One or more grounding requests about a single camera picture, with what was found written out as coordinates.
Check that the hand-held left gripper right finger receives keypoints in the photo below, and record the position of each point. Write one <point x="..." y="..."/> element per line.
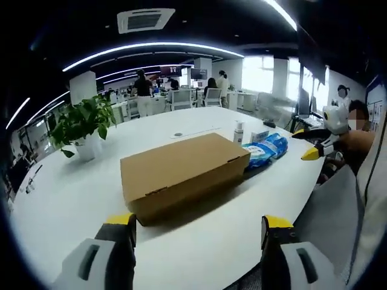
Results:
<point x="275" y="250"/>

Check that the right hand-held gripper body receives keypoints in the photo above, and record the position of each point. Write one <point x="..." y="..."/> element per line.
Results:
<point x="337" y="121"/>

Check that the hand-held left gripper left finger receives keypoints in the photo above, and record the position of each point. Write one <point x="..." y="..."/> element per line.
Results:
<point x="118" y="247"/>

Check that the flowered blue tissue pack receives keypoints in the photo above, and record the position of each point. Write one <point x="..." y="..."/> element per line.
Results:
<point x="278" y="145"/>

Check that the small white blue carton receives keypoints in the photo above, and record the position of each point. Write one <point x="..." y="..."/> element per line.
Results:
<point x="258" y="136"/>

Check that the large blue wet wipes pack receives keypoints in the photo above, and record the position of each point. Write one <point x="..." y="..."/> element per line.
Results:
<point x="257" y="157"/>

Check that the white pump bottle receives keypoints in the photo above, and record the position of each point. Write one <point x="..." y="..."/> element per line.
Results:
<point x="238" y="136"/>

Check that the brown cardboard shoe box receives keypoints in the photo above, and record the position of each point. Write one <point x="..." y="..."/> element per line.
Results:
<point x="181" y="163"/>

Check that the black computer monitor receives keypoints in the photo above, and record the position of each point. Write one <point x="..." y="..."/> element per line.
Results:
<point x="303" y="102"/>

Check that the small black table device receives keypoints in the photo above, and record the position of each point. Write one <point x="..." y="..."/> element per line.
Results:
<point x="269" y="123"/>

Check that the grey mesh office chair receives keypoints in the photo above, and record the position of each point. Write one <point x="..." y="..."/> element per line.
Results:
<point x="332" y="205"/>

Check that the person in beige jacket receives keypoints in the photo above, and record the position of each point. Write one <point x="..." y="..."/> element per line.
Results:
<point x="375" y="229"/>

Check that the white office chair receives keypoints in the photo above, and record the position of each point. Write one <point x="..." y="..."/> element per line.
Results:
<point x="181" y="98"/>
<point x="215" y="94"/>

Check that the green potted plant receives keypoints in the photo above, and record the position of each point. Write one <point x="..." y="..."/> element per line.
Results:
<point x="84" y="121"/>

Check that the long ceiling light strip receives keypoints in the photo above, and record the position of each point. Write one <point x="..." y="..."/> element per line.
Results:
<point x="145" y="45"/>

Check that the ceiling air conditioner unit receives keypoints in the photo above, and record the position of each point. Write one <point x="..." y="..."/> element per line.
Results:
<point x="145" y="21"/>

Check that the blue white wall poster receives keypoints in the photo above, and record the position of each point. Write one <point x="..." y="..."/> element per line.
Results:
<point x="375" y="99"/>

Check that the wall display screen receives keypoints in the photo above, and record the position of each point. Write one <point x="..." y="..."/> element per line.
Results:
<point x="170" y="71"/>

